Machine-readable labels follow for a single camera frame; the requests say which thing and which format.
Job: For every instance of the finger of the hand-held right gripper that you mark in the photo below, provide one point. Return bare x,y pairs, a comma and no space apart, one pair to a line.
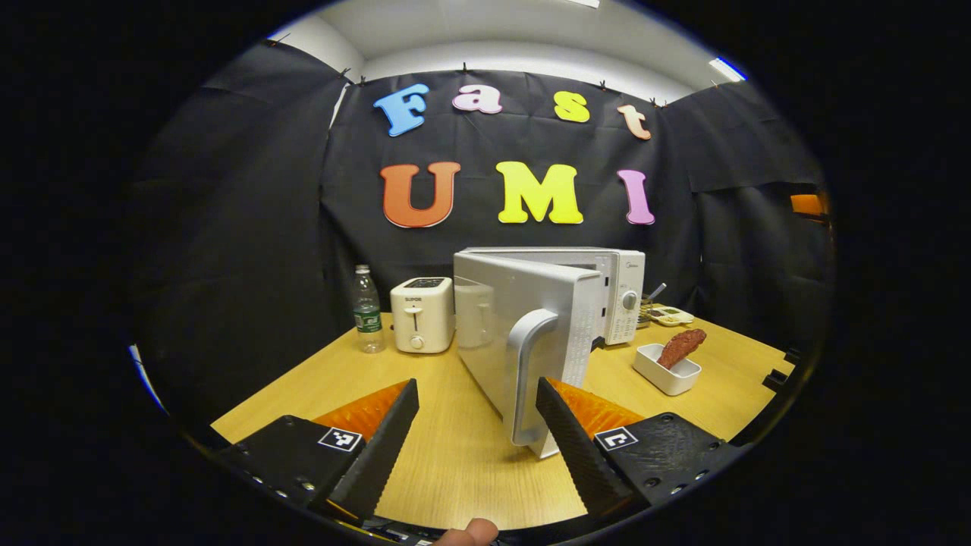
808,205

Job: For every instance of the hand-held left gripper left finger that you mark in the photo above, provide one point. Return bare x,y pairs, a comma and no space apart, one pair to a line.
383,447

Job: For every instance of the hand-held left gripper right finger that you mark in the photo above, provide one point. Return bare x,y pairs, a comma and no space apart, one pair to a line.
576,447

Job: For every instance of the reddish brown meat piece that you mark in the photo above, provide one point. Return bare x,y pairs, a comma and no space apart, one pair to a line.
681,347

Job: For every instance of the white microwave oven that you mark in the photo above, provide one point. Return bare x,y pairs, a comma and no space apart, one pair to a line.
493,318

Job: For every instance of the white rectangular dish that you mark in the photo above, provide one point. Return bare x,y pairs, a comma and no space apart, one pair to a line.
667,379

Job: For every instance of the clear plastic water bottle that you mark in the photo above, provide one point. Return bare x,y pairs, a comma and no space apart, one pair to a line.
368,318

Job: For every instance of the white toaster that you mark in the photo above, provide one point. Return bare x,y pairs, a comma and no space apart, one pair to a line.
421,318

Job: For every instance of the metal utensil holder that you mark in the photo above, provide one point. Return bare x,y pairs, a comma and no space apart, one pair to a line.
647,312

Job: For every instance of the small ceiling light panel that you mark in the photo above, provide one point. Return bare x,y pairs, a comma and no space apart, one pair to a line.
728,69

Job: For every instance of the white compartment snack tray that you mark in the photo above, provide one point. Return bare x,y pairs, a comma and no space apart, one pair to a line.
671,315

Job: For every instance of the black table edge clamp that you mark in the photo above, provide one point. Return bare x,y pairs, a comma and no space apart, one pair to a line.
781,375

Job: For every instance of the metal spoon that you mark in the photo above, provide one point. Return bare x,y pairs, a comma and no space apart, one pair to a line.
658,291

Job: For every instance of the black backdrop cloth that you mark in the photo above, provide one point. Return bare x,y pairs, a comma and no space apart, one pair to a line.
227,227

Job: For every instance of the long ceiling light panel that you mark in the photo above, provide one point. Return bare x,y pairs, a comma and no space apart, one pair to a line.
588,2

